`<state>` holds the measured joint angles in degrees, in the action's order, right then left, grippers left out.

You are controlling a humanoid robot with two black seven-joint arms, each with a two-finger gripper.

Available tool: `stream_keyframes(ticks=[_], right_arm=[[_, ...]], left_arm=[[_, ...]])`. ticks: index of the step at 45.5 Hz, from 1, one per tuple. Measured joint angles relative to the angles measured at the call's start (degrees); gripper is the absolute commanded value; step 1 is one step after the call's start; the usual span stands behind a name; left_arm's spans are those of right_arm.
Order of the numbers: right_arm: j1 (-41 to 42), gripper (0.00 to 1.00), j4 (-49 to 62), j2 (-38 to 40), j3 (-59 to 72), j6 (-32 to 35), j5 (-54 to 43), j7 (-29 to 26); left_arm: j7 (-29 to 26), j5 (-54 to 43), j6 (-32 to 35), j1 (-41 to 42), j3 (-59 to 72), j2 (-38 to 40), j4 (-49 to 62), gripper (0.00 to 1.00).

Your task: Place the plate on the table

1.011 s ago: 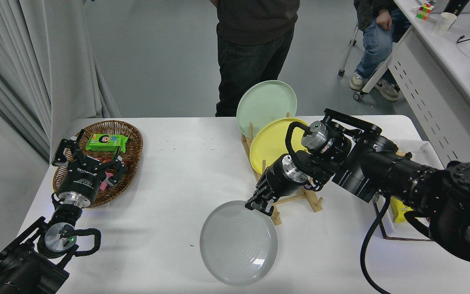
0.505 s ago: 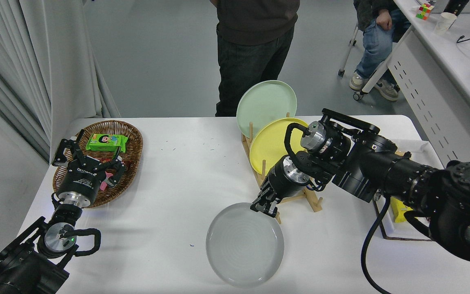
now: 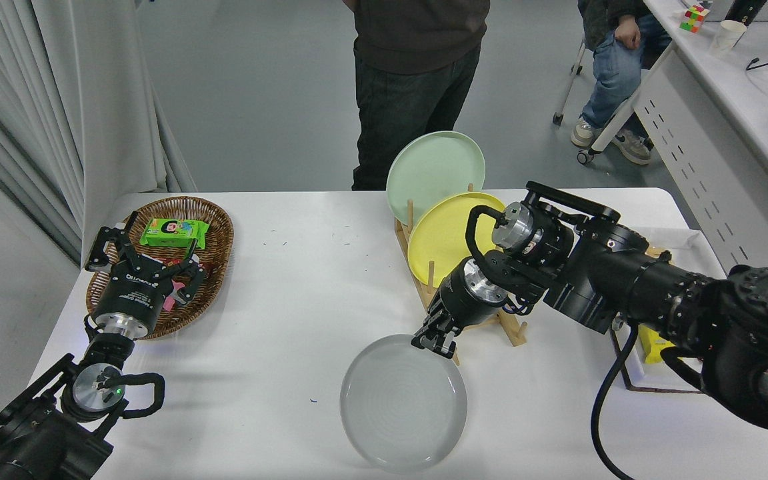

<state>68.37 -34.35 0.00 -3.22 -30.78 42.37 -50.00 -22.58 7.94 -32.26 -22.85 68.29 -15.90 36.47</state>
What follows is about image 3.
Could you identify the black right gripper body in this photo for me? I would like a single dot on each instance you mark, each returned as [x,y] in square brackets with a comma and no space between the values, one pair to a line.
[457,304]

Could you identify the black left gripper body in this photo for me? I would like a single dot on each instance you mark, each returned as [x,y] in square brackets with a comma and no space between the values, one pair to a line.
[129,293]

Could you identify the grey plate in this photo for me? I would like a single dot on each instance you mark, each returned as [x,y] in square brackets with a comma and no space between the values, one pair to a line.
[404,406]

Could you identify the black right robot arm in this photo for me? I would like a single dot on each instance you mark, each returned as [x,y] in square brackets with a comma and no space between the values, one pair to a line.
[624,273]

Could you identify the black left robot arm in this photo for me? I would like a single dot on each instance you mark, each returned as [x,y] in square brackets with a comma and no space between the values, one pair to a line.
[37,440]

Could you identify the wooden plate rack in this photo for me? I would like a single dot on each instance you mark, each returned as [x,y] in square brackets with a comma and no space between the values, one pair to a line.
[512,328]

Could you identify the yellow plate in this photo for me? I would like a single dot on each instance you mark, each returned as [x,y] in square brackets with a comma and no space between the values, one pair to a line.
[440,240]

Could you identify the pale green plate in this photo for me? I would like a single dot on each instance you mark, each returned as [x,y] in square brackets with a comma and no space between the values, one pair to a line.
[434,166]

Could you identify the seated person's hand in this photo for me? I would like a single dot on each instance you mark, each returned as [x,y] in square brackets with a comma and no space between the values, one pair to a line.
[629,32]

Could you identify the pink wrapper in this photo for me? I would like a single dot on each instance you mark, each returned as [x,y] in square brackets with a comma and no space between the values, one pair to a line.
[170,298]

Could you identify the green snack pack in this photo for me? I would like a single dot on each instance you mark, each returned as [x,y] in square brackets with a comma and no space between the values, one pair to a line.
[174,233]

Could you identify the brown wicker basket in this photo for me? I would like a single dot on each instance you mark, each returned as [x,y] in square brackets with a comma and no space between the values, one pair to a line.
[217,233]

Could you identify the grey curtain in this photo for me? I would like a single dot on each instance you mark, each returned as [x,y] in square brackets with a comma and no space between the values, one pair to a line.
[24,100]

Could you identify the yellow snack bar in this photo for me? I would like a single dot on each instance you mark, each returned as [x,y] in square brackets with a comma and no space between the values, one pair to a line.
[652,346]

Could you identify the standing person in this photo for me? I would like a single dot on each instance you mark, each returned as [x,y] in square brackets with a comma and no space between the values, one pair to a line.
[417,100]

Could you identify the white tray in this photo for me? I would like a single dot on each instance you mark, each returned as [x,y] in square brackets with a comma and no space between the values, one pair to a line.
[677,238]

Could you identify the white wheeled chair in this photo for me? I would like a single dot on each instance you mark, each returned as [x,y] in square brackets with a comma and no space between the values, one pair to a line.
[567,86]

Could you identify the seated person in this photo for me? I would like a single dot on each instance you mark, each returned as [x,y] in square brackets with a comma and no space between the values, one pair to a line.
[614,73]

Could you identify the white perforated side desk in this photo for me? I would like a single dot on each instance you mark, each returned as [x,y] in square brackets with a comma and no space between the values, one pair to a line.
[724,133]

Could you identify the colourful puzzle cube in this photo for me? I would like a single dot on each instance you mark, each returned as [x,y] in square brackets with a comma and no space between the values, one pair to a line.
[694,18]

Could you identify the white paper cup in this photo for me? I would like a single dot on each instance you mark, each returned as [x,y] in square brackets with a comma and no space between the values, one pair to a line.
[727,36]

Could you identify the black desk object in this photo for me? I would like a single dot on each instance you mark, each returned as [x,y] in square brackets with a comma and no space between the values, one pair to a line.
[744,10]

